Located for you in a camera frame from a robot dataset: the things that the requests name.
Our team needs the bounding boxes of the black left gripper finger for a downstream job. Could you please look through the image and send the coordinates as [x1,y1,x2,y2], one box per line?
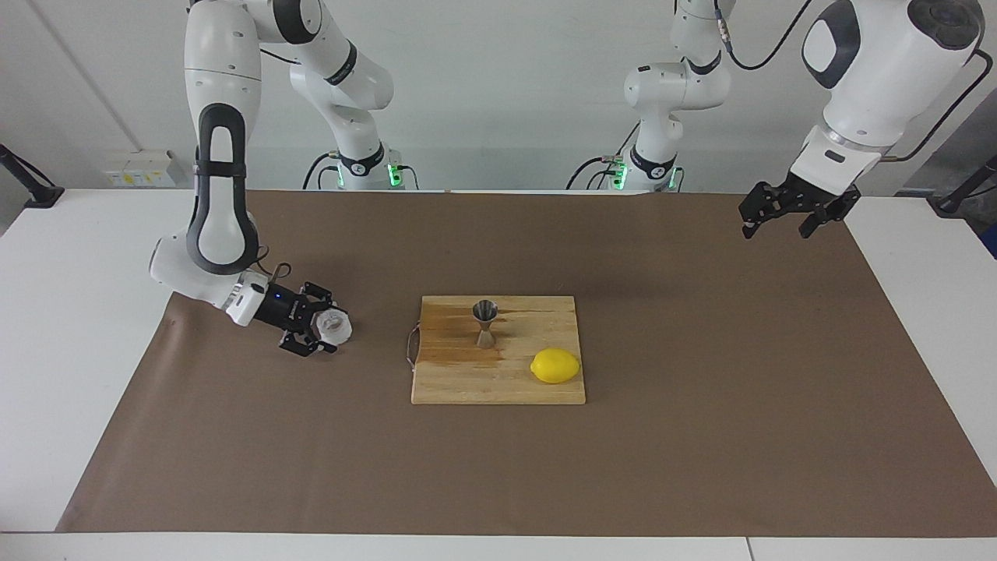
[738,182,784,240]
[798,199,842,239]

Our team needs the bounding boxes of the steel double jigger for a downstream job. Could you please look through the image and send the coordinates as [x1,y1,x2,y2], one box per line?
[472,300,500,350]

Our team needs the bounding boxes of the black clamp stand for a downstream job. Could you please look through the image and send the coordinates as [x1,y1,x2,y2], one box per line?
[0,144,65,209]
[935,152,997,217]

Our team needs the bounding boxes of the dark grey partition panel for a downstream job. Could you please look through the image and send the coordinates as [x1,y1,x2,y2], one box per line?
[900,87,997,196]

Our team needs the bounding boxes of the wooden cutting board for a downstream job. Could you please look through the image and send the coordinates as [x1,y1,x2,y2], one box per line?
[405,295,587,406]

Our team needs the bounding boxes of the brown table mat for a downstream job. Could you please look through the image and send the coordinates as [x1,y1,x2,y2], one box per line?
[56,189,997,538]

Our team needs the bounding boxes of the yellow lemon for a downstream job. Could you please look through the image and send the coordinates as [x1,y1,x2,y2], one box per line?
[530,348,583,385]

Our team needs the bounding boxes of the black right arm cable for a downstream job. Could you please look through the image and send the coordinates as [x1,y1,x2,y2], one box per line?
[257,47,297,287]

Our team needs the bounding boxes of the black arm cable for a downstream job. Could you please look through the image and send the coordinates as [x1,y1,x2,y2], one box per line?
[717,0,994,164]
[257,47,297,287]

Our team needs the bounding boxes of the black right base cables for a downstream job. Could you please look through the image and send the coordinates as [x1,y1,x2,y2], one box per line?
[302,150,343,190]

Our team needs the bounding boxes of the black base cables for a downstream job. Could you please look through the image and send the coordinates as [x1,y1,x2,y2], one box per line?
[566,115,636,190]
[302,150,343,190]

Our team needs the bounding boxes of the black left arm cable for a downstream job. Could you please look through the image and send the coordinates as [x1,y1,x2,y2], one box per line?
[717,0,994,164]

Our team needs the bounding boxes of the black left base cables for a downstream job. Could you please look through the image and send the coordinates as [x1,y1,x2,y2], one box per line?
[566,115,636,190]

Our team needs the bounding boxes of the white wall outlet strip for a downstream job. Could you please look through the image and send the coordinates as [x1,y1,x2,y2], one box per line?
[105,150,178,188]

